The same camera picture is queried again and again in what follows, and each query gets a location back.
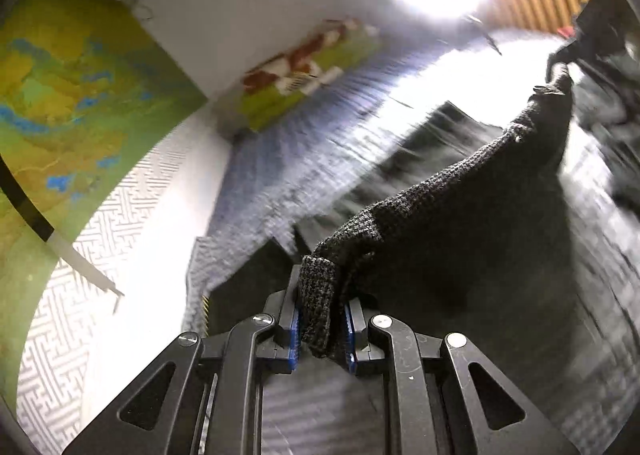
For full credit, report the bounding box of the black tripod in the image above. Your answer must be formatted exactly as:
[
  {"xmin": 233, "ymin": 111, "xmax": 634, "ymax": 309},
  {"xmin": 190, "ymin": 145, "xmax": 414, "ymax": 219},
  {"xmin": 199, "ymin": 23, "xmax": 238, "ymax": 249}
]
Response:
[{"xmin": 462, "ymin": 14, "xmax": 502, "ymax": 57}]

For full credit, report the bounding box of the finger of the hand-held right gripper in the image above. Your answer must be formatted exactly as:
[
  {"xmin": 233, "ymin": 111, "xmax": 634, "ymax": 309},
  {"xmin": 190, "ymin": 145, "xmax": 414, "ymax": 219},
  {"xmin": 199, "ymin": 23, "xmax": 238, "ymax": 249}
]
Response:
[{"xmin": 544, "ymin": 41, "xmax": 585, "ymax": 82}]

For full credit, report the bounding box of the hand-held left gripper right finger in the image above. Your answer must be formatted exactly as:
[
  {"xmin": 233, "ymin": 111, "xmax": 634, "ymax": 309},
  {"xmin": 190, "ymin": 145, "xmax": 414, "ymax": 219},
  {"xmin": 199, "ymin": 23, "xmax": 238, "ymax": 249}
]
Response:
[{"xmin": 344, "ymin": 297, "xmax": 578, "ymax": 455}]

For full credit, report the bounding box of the green wall poster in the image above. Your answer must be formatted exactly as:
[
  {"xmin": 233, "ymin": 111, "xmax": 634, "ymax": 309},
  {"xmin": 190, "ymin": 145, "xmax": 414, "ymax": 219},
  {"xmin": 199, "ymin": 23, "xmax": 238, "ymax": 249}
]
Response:
[{"xmin": 0, "ymin": 0, "xmax": 208, "ymax": 416}]

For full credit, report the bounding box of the black folded garment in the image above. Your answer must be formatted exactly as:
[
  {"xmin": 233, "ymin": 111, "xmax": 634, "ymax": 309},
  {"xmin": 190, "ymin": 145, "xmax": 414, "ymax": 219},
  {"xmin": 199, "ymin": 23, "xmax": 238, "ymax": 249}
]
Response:
[{"xmin": 200, "ymin": 237, "xmax": 307, "ymax": 336}]

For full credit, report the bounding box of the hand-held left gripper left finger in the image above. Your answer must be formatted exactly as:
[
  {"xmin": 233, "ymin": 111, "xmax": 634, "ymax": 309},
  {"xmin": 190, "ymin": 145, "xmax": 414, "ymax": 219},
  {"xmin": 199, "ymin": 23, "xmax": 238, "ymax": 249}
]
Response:
[{"xmin": 65, "ymin": 280, "xmax": 302, "ymax": 455}]

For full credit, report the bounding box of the black knit garment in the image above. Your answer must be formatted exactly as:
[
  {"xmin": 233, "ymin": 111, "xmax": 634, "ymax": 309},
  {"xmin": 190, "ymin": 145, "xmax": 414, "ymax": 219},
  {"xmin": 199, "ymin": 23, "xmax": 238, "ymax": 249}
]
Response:
[{"xmin": 298, "ymin": 71, "xmax": 581, "ymax": 360}]

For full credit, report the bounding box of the striped bed quilt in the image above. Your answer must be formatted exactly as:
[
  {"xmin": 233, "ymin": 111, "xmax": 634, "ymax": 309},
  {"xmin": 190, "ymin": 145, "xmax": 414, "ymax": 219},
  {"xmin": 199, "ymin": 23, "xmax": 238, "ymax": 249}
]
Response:
[{"xmin": 260, "ymin": 35, "xmax": 640, "ymax": 455}]

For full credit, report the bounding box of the black and white wall strap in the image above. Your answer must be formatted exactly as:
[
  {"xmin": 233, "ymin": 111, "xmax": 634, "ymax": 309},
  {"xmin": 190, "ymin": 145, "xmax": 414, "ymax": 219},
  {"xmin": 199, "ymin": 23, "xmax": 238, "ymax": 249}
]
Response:
[{"xmin": 0, "ymin": 155, "xmax": 126, "ymax": 298}]

